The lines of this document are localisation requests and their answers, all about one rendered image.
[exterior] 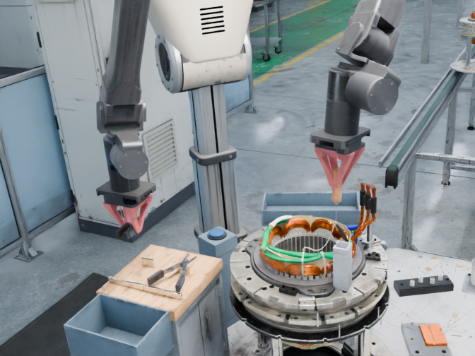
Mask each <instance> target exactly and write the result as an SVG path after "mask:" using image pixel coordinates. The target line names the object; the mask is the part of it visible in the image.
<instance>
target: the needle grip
mask: <svg viewBox="0 0 475 356"><path fill-rule="evenodd" d="M338 171H339V168H334V169H333V178H334V179H336V176H337V174H338ZM342 181H343V180H342ZM342 181H341V183H340V185H339V187H338V188H337V189H336V188H333V187H332V201H333V202H335V203H339V202H341V198H342Z"/></svg>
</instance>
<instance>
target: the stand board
mask: <svg viewBox="0 0 475 356"><path fill-rule="evenodd" d="M188 254H189V257H188V259H189V260H190V259H192V258H194V257H195V256H197V257H196V258H195V260H193V261H192V262H191V263H189V264H188V265H187V267H189V270H190V276H188V275H186V276H185V282H184V285H183V286H182V289H181V290H180V291H179V293H182V297H183V300H179V299H174V298H171V297H166V296H162V295H157V294H154V293H150V292H145V291H142V290H137V289H134V288H130V287H125V286H122V285H117V284H114V283H109V281H108V282H107V283H105V284H104V285H103V286H102V287H101V288H100V289H99V290H98V291H97V292H96V294H97V295H98V294H99V293H102V294H105V295H109V296H113V297H118V298H121V299H125V300H129V301H132V302H137V303H140V304H145V305H148V306H151V307H156V308H159V309H164V310H167V311H169V312H170V320H171V321H177V320H178V319H179V318H180V317H181V315H182V314H183V313H184V312H185V311H186V310H187V308H188V307H189V306H190V305H191V304H192V302H193V301H194V300H195V299H196V298H197V297H198V296H199V295H200V294H201V293H202V291H203V290H204V289H205V288H206V287H207V285H208V284H209V283H210V282H211V281H212V280H213V279H214V278H215V277H216V276H217V274H218V273H219V272H220V271H221V270H222V268H223V259H219V258H215V257H211V256H205V255H201V254H195V253H191V252H187V251H180V250H176V249H170V248H166V247H160V246H156V245H152V244H151V245H150V246H148V247H147V248H146V249H145V250H143V251H142V252H141V253H140V254H139V255H138V256H137V257H136V258H135V259H134V260H132V261H131V262H130V263H129V264H127V265H126V266H125V267H124V268H123V269H122V270H121V271H120V272H119V273H117V274H116V275H115V276H114V277H116V278H121V279H124V280H130V281H133V282H136V283H141V284H144V285H148V283H147V278H148V277H150V276H151V275H153V274H154V273H156V272H158V271H159V270H165V269H166V268H169V267H171V266H174V265H175V264H177V263H179V262H182V261H183V259H184V258H185V256H186V255H188ZM142 257H144V258H147V259H153V260H154V266H155V267H154V268H151V267H148V266H142V262H141V258H142ZM180 275H181V274H179V273H177V269H175V270H174V271H173V272H169V273H167V274H165V275H164V277H163V278H161V279H160V280H158V281H157V282H155V283H154V284H152V285H151V286H153V287H159V288H162V289H165V290H171V291H174V292H176V289H175V285H176V283H177V281H178V279H179V277H180Z"/></svg>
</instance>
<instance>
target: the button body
mask: <svg viewBox="0 0 475 356"><path fill-rule="evenodd" d="M215 228H221V229H223V230H225V231H226V232H227V237H226V238H224V239H222V240H217V241H214V240H210V239H208V238H207V234H208V233H209V231H210V230H209V231H208V232H205V233H203V234H202V235H199V236H198V243H199V254H201V255H205V256H211V257H215V258H219V259H223V268H222V270H221V272H222V279H223V293H224V300H225V314H226V321H227V328H228V327H230V326H232V325H233V324H235V323H236V322H238V321H239V320H240V319H239V318H238V316H237V315H236V314H235V312H234V311H233V308H232V306H231V303H230V286H231V281H230V274H231V272H230V257H231V254H232V252H233V251H235V248H236V246H237V245H238V239H237V235H236V234H234V233H232V232H230V231H228V230H226V229H224V228H222V227H220V226H218V227H215ZM235 252H238V251H235Z"/></svg>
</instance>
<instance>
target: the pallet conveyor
mask: <svg viewBox="0 0 475 356"><path fill-rule="evenodd" d="M452 70H453V69H451V68H449V70H448V71H447V73H446V74H445V75H444V76H443V77H442V79H441V80H440V82H439V83H438V84H437V85H436V87H435V88H434V90H433V91H432V93H431V94H430V95H429V96H428V97H427V99H426V100H425V102H424V103H423V104H422V105H421V107H420V108H419V109H418V111H417V112H416V113H415V115H414V116H413V117H412V119H411V120H410V122H409V123H408V124H407V125H406V126H405V128H404V129H403V131H402V132H401V133H400V134H399V136H398V137H397V139H396V140H395V141H394V142H393V144H392V145H391V146H390V148H389V149H388V151H387V152H386V153H385V154H384V155H383V157H382V158H381V160H380V161H379V168H381V167H382V166H383V165H384V164H385V162H386V161H387V159H388V158H389V156H390V155H391V154H392V153H393V151H394V149H395V148H396V147H397V146H398V145H399V143H400V141H401V140H402V139H403V137H404V136H405V135H406V133H407V132H408V130H409V129H410V128H411V126H412V125H413V124H414V122H415V121H416V120H417V119H418V117H419V115H420V114H421V112H422V111H423V110H424V109H425V107H426V106H427V104H428V103H429V102H430V100H431V99H432V98H433V96H434V95H435V94H436V92H437V91H438V89H439V88H440V86H441V85H442V84H443V83H444V81H445V80H446V78H447V77H448V76H449V74H450V73H451V72H452ZM466 76H467V73H462V72H458V71H455V73H454V74H453V75H452V77H451V79H450V80H449V81H448V82H447V84H446V85H445V87H444V88H443V89H442V91H441V92H440V94H439V95H438V96H437V98H436V99H435V101H434V103H433V104H432V105H431V106H430V108H429V109H428V111H427V112H426V113H425V115H424V116H423V118H422V120H420V122H419V123H418V125H417V126H416V128H415V129H414V131H413V132H412V133H411V135H410V136H409V137H408V139H407V140H406V142H405V143H404V145H403V146H402V147H401V149H400V150H399V152H398V153H397V154H396V156H395V157H394V159H393V161H391V163H390V164H389V166H388V168H387V169H386V172H385V188H387V187H388V186H393V187H394V189H396V187H397V185H398V184H399V182H400V181H401V179H402V177H403V176H404V175H405V178H404V205H403V218H402V233H401V249H406V250H411V251H417V252H422V253H426V254H432V255H437V256H444V257H447V258H452V259H459V260H463V261H470V262H471V260H469V259H461V258H457V257H453V256H446V255H442V254H435V253H431V252H427V251H420V250H417V248H416V247H415V246H414V245H413V244H412V243H411V242H412V229H413V218H414V195H415V183H416V160H417V159H422V160H434V161H441V162H444V165H443V174H442V178H443V180H442V183H441V184H442V186H441V188H444V189H446V188H447V186H448V185H450V181H449V180H448V179H450V172H451V169H452V170H464V171H470V172H475V167H474V166H467V165H475V158H473V157H467V156H460V155H453V154H452V148H453V140H454V131H455V116H456V107H457V92H463V93H471V102H470V110H469V126H468V127H467V129H468V130H474V121H475V74H473V81H472V87H460V85H461V84H462V82H463V80H464V79H465V77H466ZM447 106H448V114H447V130H446V139H445V154H440V153H428V152H421V151H419V150H420V149H421V147H422V146H423V144H424V143H425V141H426V139H427V138H428V136H429V135H430V133H431V131H432V130H433V128H434V127H435V125H436V124H437V122H438V120H439V118H440V117H441V116H442V113H443V112H444V111H445V109H446V107H447ZM456 163H459V164H465V165H456Z"/></svg>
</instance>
